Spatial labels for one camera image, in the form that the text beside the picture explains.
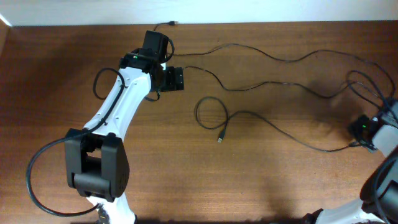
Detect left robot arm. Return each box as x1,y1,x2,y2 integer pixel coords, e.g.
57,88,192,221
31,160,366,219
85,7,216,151
65,30,184,223

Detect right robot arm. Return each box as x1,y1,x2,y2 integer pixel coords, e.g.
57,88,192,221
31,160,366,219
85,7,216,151
300,98,397,223

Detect black micro usb cable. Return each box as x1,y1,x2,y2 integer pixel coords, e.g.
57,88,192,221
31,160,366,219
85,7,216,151
183,65,386,110

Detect black thin usb cable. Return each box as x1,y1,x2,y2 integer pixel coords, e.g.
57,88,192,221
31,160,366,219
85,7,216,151
152,20,397,110

